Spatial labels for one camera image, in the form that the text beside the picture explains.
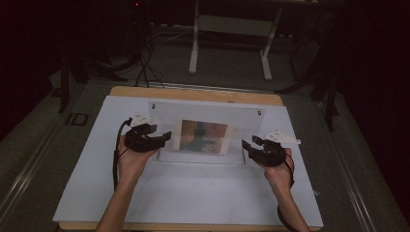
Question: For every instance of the wooden table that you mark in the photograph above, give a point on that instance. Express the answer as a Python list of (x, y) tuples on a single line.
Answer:
[(193, 94)]

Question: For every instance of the white table mat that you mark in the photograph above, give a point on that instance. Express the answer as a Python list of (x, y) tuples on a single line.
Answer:
[(206, 199)]

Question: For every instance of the black floor plate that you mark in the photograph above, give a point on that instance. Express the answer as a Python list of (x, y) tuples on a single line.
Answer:
[(77, 119)]

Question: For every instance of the person's left hand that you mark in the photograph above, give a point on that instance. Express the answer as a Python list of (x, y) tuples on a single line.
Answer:
[(133, 164)]

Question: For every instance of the black metal stand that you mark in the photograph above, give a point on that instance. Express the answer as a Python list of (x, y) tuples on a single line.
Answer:
[(64, 90), (329, 103)]

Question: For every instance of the person's right hand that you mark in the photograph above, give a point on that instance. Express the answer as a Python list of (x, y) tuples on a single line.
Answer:
[(277, 179)]

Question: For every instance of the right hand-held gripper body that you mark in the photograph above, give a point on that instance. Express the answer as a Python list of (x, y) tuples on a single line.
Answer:
[(270, 154)]

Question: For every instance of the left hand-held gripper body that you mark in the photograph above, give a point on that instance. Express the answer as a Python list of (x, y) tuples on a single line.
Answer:
[(140, 143)]

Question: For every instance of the metal floor rail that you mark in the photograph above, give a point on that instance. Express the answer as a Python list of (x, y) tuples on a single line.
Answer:
[(351, 180), (25, 174)]

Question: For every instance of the white metal desk frame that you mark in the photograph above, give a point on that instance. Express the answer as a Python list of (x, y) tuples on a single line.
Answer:
[(266, 61)]

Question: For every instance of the clear acrylic photo frame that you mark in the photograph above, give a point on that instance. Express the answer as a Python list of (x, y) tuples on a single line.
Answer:
[(206, 112)]

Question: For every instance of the photo print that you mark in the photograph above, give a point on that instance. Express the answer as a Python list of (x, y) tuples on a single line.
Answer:
[(203, 137)]

